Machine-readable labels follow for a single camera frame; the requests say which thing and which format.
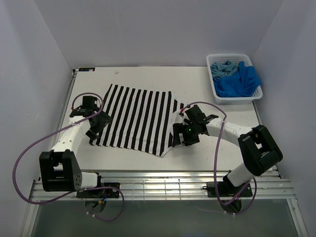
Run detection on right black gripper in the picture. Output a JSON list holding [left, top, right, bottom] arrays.
[[172, 122, 200, 147]]

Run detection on black white striped tank top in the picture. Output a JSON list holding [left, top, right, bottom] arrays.
[[89, 84, 186, 157]]

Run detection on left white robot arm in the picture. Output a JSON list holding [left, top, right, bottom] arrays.
[[39, 96, 112, 198]]

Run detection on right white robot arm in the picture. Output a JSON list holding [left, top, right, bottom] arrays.
[[171, 105, 283, 197]]

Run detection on light teal tank top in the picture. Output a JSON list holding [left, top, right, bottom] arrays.
[[210, 60, 238, 80]]

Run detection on blue tank top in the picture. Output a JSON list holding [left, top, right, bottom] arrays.
[[213, 61, 261, 98]]

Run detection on small label sticker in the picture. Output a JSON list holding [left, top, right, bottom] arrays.
[[78, 67, 95, 72]]

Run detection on white plastic basket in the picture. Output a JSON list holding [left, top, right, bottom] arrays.
[[206, 53, 263, 104]]

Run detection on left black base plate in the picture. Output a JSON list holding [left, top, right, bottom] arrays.
[[76, 182, 120, 199]]

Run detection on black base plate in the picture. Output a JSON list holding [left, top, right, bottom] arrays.
[[76, 182, 120, 199], [202, 181, 253, 198]]

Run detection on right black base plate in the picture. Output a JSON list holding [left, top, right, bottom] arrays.
[[202, 181, 253, 198]]

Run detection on aluminium frame rails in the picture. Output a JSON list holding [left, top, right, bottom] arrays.
[[20, 67, 309, 237]]

